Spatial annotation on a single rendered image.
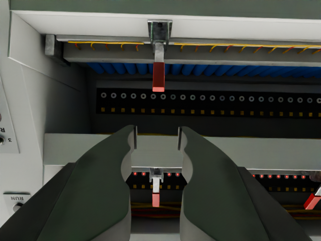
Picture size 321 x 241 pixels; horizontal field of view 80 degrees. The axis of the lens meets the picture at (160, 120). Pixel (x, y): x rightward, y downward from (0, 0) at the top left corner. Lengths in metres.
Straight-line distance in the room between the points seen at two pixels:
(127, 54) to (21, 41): 0.12
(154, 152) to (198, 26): 0.17
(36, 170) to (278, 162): 0.34
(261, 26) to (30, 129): 0.31
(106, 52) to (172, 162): 0.18
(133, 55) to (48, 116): 0.15
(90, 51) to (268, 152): 0.29
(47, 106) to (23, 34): 0.10
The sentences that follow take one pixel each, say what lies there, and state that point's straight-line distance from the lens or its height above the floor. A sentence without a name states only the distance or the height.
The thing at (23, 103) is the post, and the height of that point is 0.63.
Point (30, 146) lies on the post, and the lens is 0.31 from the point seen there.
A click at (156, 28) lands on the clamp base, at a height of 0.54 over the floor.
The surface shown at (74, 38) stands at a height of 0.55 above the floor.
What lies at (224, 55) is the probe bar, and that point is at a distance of 0.30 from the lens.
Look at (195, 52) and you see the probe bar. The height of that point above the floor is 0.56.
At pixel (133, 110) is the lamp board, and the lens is 0.40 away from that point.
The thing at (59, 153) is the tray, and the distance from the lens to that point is 0.31.
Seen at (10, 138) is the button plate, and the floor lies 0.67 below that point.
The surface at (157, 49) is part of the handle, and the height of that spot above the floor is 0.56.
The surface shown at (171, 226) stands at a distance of 0.50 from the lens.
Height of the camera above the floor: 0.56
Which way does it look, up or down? 20 degrees up
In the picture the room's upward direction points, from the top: 178 degrees counter-clockwise
